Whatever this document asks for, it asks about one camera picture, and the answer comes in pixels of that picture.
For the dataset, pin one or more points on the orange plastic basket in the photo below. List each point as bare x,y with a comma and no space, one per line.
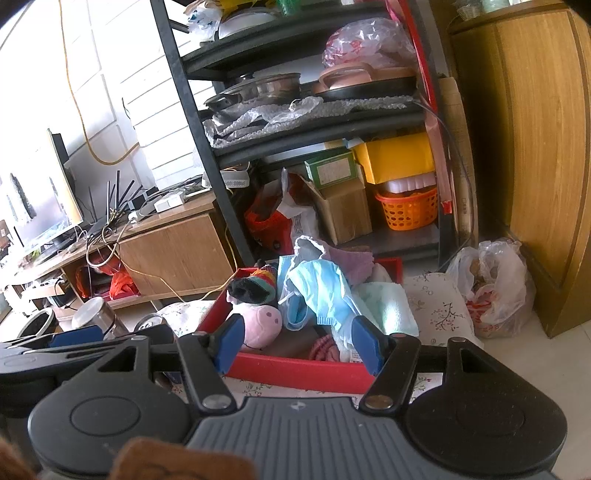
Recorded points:
406,212

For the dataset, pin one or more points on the floral tablecloth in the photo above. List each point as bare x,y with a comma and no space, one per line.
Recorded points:
438,304

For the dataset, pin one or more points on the yellow box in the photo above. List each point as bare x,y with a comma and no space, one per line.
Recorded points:
397,157

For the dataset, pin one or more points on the black rimmed cup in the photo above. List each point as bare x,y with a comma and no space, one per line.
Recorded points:
21,328

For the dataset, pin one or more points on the wooden television stand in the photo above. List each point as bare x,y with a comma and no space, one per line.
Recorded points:
175,258

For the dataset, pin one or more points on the green plastic bottle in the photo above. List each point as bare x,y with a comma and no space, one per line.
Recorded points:
288,7

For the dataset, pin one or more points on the brown fuzzy cloth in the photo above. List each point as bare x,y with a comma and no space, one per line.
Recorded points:
184,461

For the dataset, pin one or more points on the clear plastic bag with goods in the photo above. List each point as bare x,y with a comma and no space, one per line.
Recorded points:
498,286

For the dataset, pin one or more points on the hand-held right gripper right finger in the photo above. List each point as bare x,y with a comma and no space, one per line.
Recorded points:
367,344

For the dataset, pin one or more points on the yellow drink can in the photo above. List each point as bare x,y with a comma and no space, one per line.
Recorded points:
152,321

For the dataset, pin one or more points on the white bowl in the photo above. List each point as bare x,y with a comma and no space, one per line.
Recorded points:
247,23

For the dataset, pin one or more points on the rainbow striped sock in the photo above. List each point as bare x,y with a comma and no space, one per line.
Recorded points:
258,281

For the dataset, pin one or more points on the blue face mask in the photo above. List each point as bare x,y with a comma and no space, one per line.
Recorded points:
318,286

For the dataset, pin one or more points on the steel thermos flask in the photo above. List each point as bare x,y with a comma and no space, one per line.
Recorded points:
99,316

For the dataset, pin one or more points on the brown cardboard box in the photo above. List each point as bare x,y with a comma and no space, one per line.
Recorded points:
346,217

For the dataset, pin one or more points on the teal ceramic jar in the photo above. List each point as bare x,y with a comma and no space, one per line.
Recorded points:
494,4

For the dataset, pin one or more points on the purple fluffy towel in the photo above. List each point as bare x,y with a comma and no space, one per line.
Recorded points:
353,265

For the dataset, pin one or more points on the wooden cabinet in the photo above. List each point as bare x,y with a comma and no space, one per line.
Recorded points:
531,138

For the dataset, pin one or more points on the brown pan lid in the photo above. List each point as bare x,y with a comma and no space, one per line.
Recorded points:
355,74

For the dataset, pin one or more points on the black frying pan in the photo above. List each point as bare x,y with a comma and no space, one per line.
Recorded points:
378,91

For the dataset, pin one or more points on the black router with antennas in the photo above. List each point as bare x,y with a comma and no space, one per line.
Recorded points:
137,201

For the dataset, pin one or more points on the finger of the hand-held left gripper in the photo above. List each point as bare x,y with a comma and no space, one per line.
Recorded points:
46,356
76,336

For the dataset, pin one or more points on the white power adapter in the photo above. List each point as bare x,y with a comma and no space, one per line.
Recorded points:
168,204

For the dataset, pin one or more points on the black metal shelf rack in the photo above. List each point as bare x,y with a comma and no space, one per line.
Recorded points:
187,92

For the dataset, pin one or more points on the pink knitted cloth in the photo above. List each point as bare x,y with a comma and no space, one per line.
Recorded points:
323,348

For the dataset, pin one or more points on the translucent plastic container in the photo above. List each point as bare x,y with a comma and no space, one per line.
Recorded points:
408,184

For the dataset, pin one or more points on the flat cardboard sheet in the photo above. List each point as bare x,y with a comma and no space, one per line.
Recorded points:
461,161

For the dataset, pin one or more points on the red bag under stand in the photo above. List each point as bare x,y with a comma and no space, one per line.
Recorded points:
122,284

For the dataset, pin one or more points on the clear bubble wrap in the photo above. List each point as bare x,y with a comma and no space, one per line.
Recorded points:
240,127

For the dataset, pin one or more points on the flat screen television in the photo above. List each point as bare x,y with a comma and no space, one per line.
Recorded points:
32,203

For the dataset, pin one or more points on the red box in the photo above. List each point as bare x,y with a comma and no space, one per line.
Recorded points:
295,371

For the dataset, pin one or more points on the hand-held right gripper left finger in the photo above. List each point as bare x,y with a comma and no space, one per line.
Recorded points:
231,342

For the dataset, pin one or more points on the white plastic device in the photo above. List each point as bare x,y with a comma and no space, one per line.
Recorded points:
231,180

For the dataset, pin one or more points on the crumpled white plastic bag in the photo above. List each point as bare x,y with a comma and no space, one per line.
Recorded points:
203,16

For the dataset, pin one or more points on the pink plastic bag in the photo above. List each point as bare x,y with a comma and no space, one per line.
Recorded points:
369,44

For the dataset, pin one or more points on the light green towel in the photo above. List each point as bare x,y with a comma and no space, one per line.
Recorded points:
392,304

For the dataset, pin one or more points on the steel pot with lid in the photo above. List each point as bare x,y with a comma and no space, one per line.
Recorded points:
268,87

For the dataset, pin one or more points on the green box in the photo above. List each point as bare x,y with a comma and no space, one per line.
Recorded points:
330,168

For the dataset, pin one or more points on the pink pig plush toy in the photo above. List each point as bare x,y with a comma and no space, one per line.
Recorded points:
258,323

